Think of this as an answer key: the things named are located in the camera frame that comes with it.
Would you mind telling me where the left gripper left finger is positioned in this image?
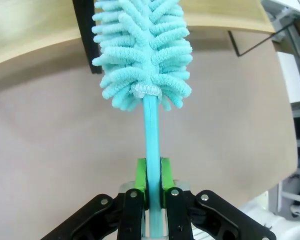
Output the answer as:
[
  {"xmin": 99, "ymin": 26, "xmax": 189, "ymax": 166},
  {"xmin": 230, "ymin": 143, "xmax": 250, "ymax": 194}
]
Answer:
[{"xmin": 41, "ymin": 157, "xmax": 151, "ymax": 240}]

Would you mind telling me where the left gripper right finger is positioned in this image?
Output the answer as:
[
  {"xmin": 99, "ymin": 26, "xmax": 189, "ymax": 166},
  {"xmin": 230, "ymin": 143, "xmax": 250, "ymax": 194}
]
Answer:
[{"xmin": 160, "ymin": 156, "xmax": 277, "ymax": 240}]

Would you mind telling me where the teal chenille duster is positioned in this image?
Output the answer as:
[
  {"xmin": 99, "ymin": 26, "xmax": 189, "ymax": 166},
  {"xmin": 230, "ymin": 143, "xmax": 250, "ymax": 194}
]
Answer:
[{"xmin": 91, "ymin": 0, "xmax": 193, "ymax": 238}]

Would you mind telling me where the wooden shelf with black frame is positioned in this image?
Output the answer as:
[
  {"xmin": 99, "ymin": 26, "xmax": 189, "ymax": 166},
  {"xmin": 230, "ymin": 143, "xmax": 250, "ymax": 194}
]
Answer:
[{"xmin": 0, "ymin": 0, "xmax": 291, "ymax": 75}]

